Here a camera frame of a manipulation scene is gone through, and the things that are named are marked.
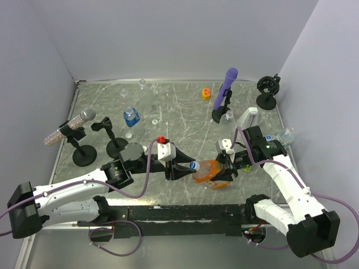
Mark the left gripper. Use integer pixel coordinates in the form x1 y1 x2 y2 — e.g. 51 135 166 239
130 146 197 180

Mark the blue white drink cap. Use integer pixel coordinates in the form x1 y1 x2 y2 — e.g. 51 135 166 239
190 161 200 171

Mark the orange drink bottle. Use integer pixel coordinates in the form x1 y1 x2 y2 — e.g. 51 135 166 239
192 160 230 189

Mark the blue label water bottle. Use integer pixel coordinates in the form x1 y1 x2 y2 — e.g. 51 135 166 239
123 106 140 128

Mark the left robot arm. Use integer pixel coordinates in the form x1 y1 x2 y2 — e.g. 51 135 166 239
6 142 195 239

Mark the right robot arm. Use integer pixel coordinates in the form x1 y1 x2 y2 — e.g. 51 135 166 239
213 126 340 258

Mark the clear open bottle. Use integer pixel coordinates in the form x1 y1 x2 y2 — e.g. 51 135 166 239
219 110 236 139

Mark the small clear labelled bottle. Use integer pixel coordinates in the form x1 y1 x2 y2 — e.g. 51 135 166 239
275 127 295 146

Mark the clear bottle at back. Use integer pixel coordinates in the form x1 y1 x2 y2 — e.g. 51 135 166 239
139 79 146 90

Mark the green toy block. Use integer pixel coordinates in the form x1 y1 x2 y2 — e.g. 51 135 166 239
242 166 251 172

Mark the purple microphone stand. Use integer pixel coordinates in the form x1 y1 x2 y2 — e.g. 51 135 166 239
211 89 232 123

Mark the empty black stand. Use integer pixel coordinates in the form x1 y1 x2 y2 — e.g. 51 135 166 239
91 117 128 159

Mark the yellow orange toy cap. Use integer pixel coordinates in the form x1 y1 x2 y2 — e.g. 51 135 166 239
201 87 211 100

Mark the black round clamp stand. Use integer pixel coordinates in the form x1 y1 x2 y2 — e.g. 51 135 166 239
256 74 281 110

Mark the purple microphone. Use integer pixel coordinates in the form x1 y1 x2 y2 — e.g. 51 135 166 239
213 68 238 110

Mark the black microphone stand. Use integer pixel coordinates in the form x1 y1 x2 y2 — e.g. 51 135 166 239
59 121 97 167

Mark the silver glitter microphone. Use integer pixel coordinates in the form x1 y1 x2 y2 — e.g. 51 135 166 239
44 108 96 146

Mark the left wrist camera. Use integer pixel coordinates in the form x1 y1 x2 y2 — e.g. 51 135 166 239
157 136 177 162

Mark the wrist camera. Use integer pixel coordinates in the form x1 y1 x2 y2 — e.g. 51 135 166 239
215 139 235 155
157 136 177 162

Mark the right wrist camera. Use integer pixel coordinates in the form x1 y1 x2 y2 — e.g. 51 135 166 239
215 139 235 155

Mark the purple cable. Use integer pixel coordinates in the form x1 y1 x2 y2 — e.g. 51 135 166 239
231 126 359 265
0 136 166 238
88 220 142 257

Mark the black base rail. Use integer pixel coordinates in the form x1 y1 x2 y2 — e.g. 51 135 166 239
77 204 266 239

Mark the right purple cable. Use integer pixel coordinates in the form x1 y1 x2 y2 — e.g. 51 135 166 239
231 126 359 265

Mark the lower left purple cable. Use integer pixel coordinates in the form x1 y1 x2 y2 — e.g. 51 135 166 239
88 220 142 257

